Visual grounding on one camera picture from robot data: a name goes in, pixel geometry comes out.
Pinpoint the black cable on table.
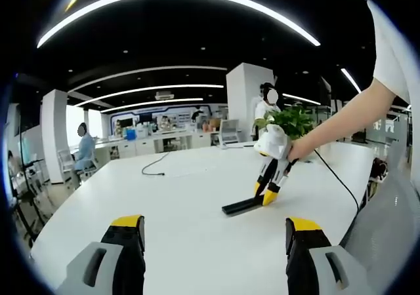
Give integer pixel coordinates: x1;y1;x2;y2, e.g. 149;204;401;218
142;152;170;178

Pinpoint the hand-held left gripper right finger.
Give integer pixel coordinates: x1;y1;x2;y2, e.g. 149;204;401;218
285;216;370;295

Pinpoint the green potted plant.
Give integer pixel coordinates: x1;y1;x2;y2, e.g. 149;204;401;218
254;106;316;142

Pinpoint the narrow white pillar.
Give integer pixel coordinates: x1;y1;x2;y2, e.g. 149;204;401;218
41;89;69;185

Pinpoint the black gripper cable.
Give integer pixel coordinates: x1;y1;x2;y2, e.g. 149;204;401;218
313;149;361;211

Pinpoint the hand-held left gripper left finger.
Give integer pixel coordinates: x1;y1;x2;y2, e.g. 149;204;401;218
55;214;146;295

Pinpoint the white office chair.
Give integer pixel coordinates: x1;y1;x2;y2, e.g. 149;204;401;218
218;119;243;148

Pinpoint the wide white pillar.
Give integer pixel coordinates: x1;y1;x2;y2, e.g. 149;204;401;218
225;62;276;142

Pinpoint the person's right hand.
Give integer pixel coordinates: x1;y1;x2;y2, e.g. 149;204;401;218
288;138;316;162

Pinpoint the row of white desks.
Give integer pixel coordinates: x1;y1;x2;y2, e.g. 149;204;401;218
108;130;228;161

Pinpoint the black remote control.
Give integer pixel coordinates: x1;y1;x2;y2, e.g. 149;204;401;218
221;195;268;216

